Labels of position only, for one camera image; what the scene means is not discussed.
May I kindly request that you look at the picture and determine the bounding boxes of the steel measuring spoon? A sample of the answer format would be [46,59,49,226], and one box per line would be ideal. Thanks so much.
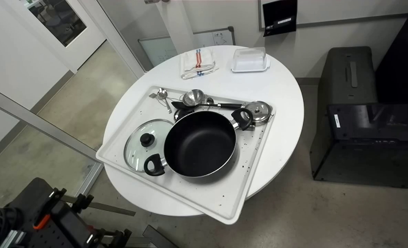
[149,88,173,114]

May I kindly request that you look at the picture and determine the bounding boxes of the folded striped dish towel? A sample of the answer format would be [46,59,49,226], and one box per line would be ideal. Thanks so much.
[180,48,219,80]

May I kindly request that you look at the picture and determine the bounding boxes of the glass lid with black knob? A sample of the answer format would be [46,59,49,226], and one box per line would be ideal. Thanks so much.
[124,119,175,172]

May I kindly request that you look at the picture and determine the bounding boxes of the white plastic tray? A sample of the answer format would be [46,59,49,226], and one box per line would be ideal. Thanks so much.
[96,85,276,225]

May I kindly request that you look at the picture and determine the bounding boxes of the door window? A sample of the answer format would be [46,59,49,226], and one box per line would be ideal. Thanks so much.
[28,0,87,48]

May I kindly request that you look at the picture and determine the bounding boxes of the black pot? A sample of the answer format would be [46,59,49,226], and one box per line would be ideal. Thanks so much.
[144,108,254,178]

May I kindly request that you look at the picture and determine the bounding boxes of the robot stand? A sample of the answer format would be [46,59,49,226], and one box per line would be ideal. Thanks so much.
[0,177,136,248]

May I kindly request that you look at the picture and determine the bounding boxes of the clear plastic butter dish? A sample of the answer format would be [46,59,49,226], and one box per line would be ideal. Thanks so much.
[231,47,271,73]

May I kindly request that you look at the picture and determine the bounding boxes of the black case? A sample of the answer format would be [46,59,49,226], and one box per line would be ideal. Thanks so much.
[310,46,408,189]

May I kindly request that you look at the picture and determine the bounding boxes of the whiteboard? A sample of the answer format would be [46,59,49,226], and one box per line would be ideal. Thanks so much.
[138,26,236,68]

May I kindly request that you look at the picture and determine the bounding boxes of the black wall holder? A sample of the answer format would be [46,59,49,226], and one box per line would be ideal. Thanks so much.
[262,0,298,37]

